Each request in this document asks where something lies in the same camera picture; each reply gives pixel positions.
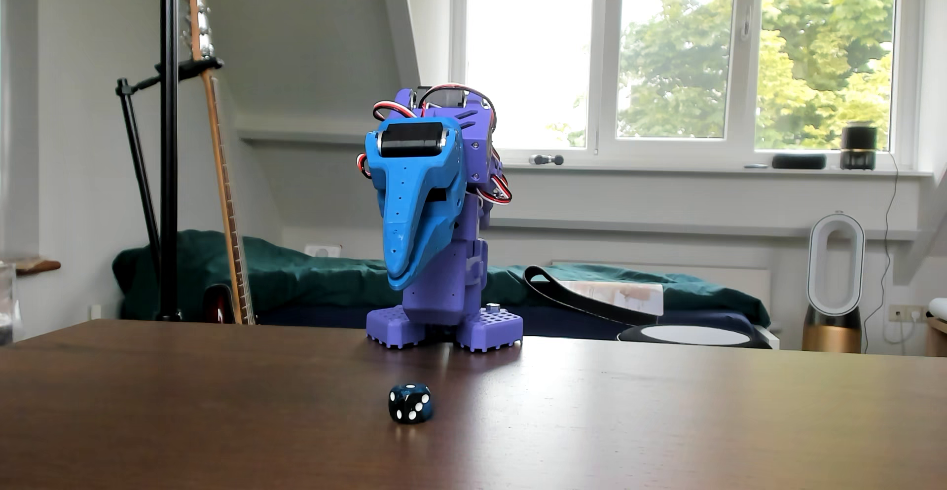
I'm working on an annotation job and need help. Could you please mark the blue gripper black motor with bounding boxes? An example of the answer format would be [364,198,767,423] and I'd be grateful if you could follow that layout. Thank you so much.
[365,115,468,292]

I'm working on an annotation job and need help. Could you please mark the blue dice white dots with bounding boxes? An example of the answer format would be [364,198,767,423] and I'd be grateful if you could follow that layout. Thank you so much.
[388,383,435,425]

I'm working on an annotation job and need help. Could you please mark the dark blue mattress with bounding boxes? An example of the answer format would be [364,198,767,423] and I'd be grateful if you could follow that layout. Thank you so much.
[255,303,757,341]

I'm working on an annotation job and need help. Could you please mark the wooden neck electric guitar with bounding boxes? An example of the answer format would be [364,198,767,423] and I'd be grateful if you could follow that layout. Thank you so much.
[182,0,257,326]

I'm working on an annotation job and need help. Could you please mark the thick black stand pole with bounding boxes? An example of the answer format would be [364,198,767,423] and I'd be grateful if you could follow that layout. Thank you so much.
[155,0,183,322]

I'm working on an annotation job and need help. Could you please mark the round white black stool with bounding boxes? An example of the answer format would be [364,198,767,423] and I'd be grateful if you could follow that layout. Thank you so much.
[617,323,775,349]

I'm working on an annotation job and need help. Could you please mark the flat black oval speaker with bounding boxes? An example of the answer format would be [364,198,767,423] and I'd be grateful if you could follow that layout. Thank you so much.
[771,152,828,171]

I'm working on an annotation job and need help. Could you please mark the small wooden shelf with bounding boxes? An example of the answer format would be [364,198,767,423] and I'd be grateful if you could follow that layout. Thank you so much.
[13,257,62,277]

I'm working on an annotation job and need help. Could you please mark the white gold bladeless fan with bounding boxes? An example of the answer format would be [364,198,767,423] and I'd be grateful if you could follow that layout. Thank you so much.
[802,212,867,354]

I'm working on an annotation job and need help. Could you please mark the clear glass container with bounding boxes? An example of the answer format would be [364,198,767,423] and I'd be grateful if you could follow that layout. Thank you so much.
[0,262,22,347]

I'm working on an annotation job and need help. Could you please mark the black cylinder speaker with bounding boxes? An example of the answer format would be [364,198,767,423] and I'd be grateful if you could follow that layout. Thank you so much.
[839,123,879,172]

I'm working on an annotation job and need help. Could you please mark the red black servo cables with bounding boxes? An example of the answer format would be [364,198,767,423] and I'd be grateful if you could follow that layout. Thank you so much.
[357,83,513,206]

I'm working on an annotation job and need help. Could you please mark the black curved strap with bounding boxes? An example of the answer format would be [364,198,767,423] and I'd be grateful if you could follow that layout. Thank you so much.
[522,264,661,327]

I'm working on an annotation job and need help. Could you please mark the white window frame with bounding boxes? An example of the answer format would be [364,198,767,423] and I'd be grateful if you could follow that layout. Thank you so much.
[448,0,926,174]

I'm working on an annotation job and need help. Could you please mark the thin black wall cable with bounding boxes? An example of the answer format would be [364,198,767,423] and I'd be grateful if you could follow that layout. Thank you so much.
[861,152,918,346]

